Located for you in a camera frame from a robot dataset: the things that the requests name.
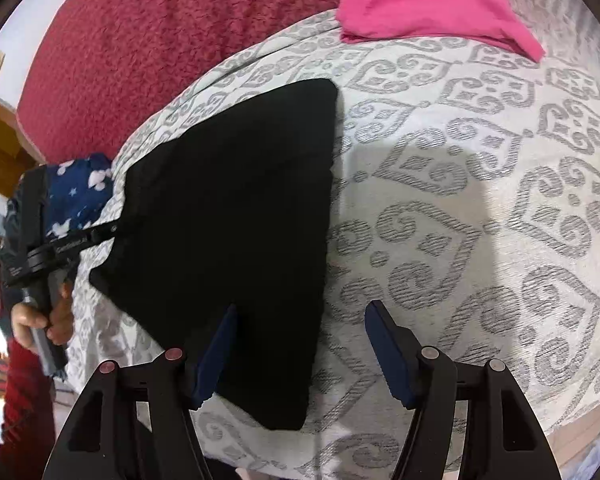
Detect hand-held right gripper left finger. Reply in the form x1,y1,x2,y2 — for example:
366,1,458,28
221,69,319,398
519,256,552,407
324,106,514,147
42,302,238,480

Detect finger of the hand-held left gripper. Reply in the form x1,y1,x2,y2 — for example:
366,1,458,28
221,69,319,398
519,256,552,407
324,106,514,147
54,221,127,261

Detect blue floral cloth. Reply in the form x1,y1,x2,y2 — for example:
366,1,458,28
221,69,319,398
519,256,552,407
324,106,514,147
5,152,116,246

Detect red fleece blanket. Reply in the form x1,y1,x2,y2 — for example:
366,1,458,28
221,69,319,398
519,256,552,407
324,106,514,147
16,0,416,166

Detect wooden headboard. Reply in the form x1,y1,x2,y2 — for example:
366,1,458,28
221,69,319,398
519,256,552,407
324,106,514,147
0,85,46,196

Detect pink cloth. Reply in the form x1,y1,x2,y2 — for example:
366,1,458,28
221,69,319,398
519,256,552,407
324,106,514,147
337,0,546,61

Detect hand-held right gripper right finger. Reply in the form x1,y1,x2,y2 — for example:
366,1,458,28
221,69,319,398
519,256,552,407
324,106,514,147
365,300,563,480

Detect white grey patterned bedsheet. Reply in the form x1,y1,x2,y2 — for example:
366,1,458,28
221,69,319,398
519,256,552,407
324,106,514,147
62,0,600,480

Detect person's left hand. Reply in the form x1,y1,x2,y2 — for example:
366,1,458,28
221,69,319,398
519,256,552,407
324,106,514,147
10,280,76,348

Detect black pants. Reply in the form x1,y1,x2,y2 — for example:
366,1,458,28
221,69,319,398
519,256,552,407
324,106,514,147
89,78,339,431

